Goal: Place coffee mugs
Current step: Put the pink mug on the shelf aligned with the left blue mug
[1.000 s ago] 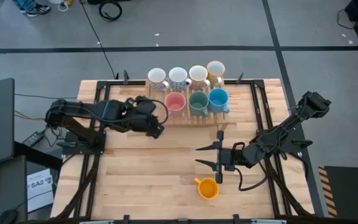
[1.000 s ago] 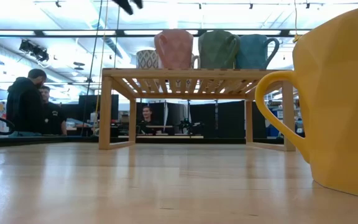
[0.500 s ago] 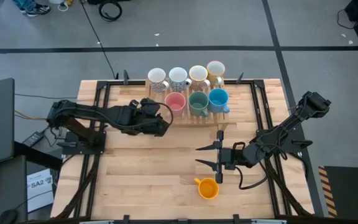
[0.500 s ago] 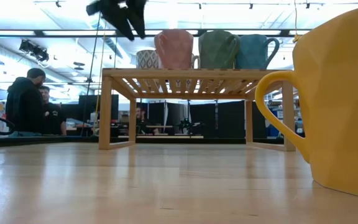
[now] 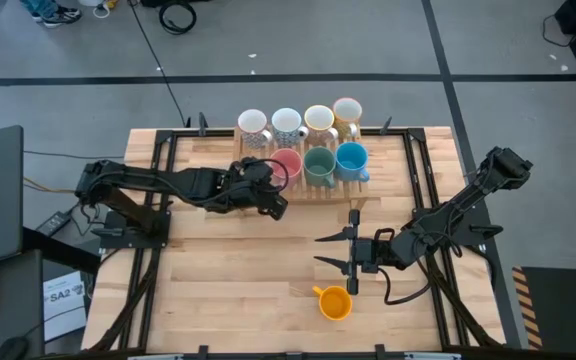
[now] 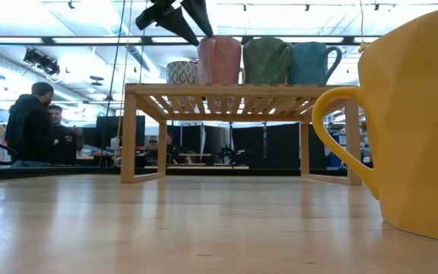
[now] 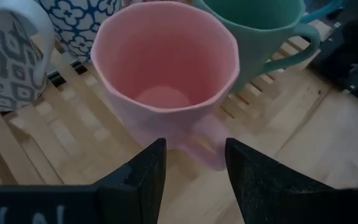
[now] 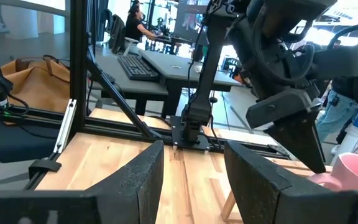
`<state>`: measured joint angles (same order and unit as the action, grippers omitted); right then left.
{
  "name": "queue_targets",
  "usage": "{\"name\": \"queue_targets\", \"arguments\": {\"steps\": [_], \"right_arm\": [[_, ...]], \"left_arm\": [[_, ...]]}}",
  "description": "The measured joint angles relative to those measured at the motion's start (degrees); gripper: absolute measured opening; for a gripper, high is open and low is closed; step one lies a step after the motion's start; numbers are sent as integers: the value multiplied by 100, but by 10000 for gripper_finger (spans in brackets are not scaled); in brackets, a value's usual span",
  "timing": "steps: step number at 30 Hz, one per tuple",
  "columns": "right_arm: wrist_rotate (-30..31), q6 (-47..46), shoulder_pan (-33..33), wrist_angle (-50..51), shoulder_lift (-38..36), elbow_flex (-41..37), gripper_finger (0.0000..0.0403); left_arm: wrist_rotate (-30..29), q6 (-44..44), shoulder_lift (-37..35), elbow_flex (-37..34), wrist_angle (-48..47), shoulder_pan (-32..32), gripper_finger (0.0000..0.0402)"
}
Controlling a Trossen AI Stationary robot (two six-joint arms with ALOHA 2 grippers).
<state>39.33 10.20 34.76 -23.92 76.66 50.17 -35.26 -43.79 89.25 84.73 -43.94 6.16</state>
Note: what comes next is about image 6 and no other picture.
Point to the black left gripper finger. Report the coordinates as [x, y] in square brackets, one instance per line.
[177, 24]
[200, 15]

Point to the black-white patterned mug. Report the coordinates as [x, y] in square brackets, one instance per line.
[181, 72]

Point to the pink faceted mug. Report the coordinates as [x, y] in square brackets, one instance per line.
[219, 61]

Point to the green faceted mug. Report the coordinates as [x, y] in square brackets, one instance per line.
[264, 61]

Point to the blue faceted mug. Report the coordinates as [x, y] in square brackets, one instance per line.
[310, 64]

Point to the orange-yellow faceted mug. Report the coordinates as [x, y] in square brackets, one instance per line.
[420, 133]

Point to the wooden slatted rack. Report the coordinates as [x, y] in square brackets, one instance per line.
[223, 90]

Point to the black ceiling spotlight cluster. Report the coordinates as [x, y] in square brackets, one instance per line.
[40, 61]

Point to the black partition panel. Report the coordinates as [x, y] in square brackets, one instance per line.
[106, 133]

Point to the person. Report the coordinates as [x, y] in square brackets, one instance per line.
[29, 125]
[63, 141]

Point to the hanging yellow tag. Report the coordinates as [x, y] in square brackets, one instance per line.
[363, 46]

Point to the blue storage bin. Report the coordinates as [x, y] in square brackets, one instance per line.
[333, 158]

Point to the black aluminium table frame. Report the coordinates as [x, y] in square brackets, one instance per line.
[70, 172]

